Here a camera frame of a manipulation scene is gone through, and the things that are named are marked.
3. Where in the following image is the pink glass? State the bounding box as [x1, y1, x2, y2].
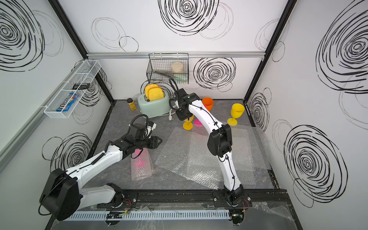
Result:
[194, 119, 203, 127]
[130, 148, 153, 181]

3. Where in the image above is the white wire wall shelf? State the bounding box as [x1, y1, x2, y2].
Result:
[44, 60, 102, 119]

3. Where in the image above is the orange wine glass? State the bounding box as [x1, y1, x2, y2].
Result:
[202, 97, 214, 111]

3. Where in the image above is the bubble wrap of yellow-orange glass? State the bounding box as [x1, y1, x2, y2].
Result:
[155, 127, 223, 189]

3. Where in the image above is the green item in basket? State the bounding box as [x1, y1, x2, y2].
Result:
[174, 73, 189, 84]

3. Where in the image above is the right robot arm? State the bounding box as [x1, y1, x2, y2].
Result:
[174, 89, 244, 207]

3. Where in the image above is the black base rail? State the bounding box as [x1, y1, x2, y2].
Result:
[122, 189, 291, 207]

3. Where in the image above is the black small box on shelf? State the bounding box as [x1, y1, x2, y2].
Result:
[72, 83, 91, 90]

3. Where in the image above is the bubble wrap of yellow glass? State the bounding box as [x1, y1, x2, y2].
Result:
[232, 125, 272, 171]

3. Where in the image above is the mint green toaster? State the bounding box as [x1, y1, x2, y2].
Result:
[138, 94, 171, 118]

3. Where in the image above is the blue candy packet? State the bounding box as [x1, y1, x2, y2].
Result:
[56, 93, 79, 112]

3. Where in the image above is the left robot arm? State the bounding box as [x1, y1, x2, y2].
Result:
[39, 121, 162, 221]

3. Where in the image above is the yellow spice jar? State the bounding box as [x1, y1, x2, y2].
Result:
[126, 98, 136, 111]

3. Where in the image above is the yellow-orange glass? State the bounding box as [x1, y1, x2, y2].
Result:
[183, 115, 195, 130]

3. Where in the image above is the black wire wall basket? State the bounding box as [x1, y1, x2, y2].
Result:
[146, 52, 189, 84]

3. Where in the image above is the bubble wrap of pink glass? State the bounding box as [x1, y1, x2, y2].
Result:
[196, 125, 256, 188]

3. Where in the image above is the yellow wine glass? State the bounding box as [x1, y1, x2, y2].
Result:
[227, 103, 245, 126]

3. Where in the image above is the yellow sponge toast front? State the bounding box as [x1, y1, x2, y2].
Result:
[148, 87, 165, 101]

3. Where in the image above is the white slotted cable duct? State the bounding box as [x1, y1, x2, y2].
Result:
[66, 210, 231, 221]

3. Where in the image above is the beige cup in basket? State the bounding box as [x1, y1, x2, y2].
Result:
[171, 62, 184, 73]

